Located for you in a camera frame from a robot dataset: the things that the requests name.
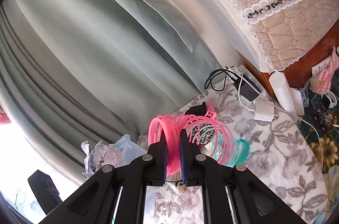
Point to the black scrunchie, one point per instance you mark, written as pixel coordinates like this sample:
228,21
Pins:
197,110

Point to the pink hair clip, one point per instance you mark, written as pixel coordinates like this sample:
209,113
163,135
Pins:
210,109

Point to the grey green curtain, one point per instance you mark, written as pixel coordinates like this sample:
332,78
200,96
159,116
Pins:
92,70

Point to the clear plastic storage bin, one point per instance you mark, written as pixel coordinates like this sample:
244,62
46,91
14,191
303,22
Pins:
129,149

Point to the white paper roll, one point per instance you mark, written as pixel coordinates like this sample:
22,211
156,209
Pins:
290,99

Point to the white smart watch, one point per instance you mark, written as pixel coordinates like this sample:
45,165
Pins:
329,99

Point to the pink knitted item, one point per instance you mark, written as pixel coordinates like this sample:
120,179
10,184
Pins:
325,76

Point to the black power adapter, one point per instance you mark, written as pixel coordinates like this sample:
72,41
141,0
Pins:
248,88

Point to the white charger plug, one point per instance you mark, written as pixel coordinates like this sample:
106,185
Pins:
263,110

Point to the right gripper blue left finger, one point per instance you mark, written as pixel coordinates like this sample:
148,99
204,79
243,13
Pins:
158,168

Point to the wooden bed frame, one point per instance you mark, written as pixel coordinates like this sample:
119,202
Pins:
299,72

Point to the teal plastic spring rings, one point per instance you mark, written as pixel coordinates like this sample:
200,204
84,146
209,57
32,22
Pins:
235,153

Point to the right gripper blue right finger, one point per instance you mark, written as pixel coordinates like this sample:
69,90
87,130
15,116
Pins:
190,169

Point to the leopard print scrunchie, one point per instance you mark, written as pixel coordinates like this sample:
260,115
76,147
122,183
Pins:
202,134

